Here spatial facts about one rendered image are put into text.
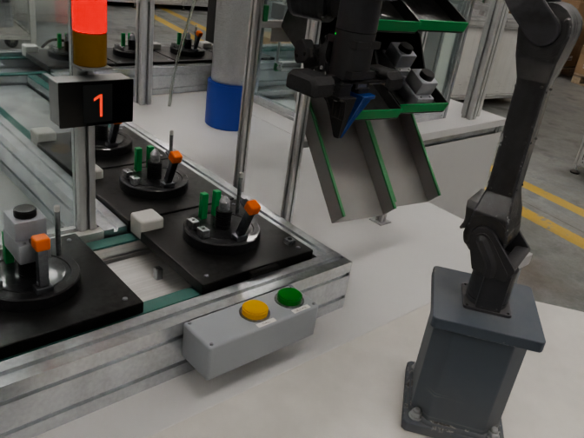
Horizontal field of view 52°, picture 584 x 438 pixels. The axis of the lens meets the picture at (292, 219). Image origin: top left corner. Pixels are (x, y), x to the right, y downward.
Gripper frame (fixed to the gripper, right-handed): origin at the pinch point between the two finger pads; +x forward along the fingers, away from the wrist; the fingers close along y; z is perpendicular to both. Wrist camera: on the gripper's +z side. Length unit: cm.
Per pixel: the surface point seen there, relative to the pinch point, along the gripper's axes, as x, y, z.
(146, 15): 9, -38, 127
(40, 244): 18.5, 39.4, 13.6
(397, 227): 39, -49, 20
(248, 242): 26.5, 4.1, 12.6
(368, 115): 5.5, -20.1, 11.7
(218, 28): 8, -48, 100
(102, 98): 4.2, 23.4, 29.0
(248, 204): 18.5, 6.0, 11.7
